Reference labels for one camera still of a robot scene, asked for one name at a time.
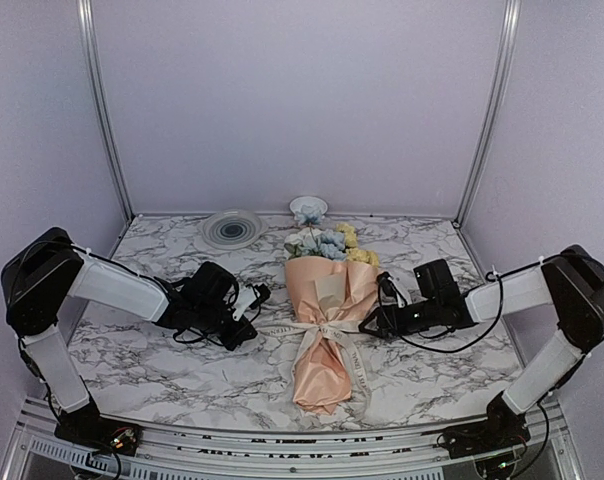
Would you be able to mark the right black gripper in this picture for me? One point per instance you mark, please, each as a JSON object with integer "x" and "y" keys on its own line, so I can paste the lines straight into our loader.
{"x": 382, "y": 325}

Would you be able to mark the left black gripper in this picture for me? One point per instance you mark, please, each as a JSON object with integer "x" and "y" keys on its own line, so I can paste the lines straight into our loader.
{"x": 243, "y": 332}

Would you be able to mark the white ribbon strip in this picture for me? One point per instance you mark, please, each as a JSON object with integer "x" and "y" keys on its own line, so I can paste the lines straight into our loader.
{"x": 328, "y": 367}

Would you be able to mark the yellow fake flower stem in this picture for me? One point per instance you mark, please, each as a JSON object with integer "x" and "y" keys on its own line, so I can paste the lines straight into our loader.
{"x": 352, "y": 249}

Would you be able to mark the peach wrapping paper sheet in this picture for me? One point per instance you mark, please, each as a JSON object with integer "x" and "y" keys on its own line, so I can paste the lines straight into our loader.
{"x": 330, "y": 299}

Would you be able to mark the blue fake flower stem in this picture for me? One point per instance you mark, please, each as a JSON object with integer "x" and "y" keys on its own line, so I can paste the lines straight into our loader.
{"x": 326, "y": 243}

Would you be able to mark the white fake rose stem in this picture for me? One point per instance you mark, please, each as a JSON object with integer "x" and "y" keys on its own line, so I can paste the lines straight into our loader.
{"x": 294, "y": 244}

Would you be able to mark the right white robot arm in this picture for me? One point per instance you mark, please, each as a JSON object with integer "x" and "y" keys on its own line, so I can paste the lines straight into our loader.
{"x": 567, "y": 287}

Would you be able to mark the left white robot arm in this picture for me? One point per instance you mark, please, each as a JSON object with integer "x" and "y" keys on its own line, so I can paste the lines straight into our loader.
{"x": 52, "y": 271}

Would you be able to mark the grey striped plate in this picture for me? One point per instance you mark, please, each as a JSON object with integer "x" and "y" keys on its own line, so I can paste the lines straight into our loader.
{"x": 232, "y": 229}

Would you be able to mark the orange and white bowl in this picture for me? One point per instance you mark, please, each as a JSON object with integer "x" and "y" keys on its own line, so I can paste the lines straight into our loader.
{"x": 315, "y": 203}

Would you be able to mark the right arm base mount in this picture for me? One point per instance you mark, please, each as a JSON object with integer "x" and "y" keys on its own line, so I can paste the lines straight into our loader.
{"x": 487, "y": 435}

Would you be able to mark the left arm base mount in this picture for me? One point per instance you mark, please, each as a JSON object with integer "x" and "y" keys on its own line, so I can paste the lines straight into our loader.
{"x": 88, "y": 427}

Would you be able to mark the aluminium front rail frame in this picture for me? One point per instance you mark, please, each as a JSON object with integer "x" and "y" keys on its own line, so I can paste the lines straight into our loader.
{"x": 423, "y": 451}

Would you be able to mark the right aluminium corner post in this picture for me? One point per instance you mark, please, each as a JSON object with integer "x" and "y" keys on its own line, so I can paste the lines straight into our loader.
{"x": 497, "y": 92}

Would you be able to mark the aluminium corner post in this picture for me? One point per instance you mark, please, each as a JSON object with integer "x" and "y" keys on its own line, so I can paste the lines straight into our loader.
{"x": 91, "y": 52}
{"x": 497, "y": 92}

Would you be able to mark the left aluminium corner post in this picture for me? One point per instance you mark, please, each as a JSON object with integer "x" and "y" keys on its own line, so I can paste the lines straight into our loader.
{"x": 91, "y": 52}

